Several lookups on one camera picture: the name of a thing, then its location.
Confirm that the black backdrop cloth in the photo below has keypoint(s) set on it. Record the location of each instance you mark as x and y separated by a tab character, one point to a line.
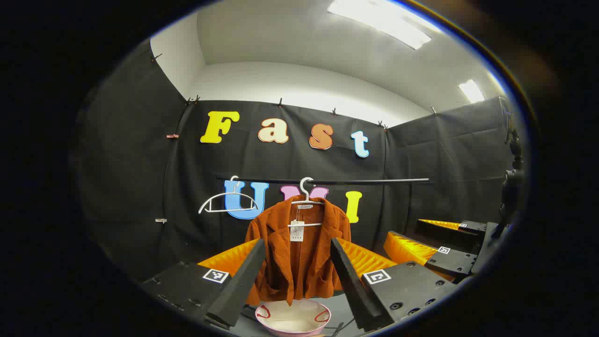
421	154

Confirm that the ceiling light panel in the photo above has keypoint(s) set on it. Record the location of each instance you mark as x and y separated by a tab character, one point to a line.
471	91
381	21

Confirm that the white plastic clothes hanger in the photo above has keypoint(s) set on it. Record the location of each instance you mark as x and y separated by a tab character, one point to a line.
234	209
305	192

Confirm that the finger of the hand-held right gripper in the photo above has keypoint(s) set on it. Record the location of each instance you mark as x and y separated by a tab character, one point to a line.
456	262
444	234

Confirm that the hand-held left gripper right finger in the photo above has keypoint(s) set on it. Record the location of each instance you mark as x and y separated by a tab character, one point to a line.
360	295

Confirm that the black tripod stand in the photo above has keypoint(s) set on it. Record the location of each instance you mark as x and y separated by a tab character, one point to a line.
514	182

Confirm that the white paper garment tag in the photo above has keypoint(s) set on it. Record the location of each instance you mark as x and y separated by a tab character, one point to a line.
296	230

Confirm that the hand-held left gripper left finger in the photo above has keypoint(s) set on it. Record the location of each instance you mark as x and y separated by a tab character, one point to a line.
234	290

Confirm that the black clothes rail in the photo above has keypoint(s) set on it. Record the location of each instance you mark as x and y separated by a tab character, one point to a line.
374	181

